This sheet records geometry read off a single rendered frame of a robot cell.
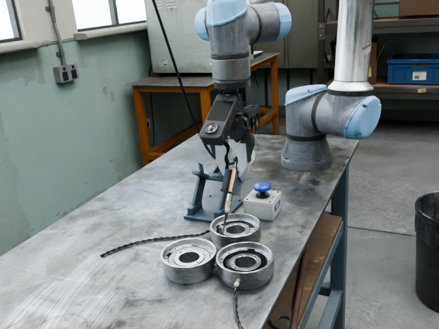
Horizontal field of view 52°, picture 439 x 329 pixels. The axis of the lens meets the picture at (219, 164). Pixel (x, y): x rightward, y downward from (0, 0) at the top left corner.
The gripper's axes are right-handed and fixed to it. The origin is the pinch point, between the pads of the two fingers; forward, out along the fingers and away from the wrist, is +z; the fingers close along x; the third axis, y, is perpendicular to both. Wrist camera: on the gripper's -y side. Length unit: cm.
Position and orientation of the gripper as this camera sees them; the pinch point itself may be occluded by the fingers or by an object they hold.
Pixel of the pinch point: (233, 177)
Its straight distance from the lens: 93.8
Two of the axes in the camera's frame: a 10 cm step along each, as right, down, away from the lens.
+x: -8.9, -1.0, 4.5
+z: 0.8, 9.3, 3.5
